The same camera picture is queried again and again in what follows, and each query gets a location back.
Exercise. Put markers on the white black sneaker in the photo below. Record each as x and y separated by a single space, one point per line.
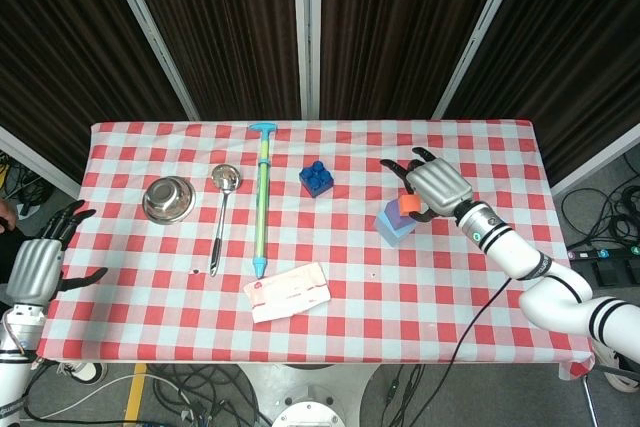
622 372

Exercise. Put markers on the large light blue cube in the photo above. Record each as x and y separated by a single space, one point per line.
395 234

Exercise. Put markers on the stainless steel ladle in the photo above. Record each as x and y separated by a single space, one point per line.
226 178

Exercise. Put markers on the stainless steel bowl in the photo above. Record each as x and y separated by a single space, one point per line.
169 199

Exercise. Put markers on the green blue toy water pump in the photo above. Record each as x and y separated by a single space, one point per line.
261 207

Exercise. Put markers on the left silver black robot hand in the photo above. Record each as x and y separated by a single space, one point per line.
32 267

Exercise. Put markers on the dark blue toy brick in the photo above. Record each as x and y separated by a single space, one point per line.
316 179

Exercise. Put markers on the bare person hand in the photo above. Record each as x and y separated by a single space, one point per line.
6 209

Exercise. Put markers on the small orange cube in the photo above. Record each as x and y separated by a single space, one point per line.
410 203

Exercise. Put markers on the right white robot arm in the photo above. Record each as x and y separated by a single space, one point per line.
505 244

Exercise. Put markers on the pink white wet wipes pack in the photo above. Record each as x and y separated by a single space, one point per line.
287 294

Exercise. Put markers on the white partition post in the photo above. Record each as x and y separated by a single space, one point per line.
306 32
150 32
35 159
595 162
480 32

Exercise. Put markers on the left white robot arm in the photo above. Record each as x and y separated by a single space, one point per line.
12 377

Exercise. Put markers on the white grey sneaker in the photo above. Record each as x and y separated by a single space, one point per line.
85 372

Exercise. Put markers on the black power strip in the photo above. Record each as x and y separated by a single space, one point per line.
600 253

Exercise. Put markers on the red white checkered tablecloth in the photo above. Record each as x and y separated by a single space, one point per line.
340 257

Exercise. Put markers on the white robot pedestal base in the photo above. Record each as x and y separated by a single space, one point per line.
307 397

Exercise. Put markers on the black foot pedal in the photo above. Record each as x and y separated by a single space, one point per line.
617 274

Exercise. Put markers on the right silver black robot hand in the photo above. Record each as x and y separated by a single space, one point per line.
440 184

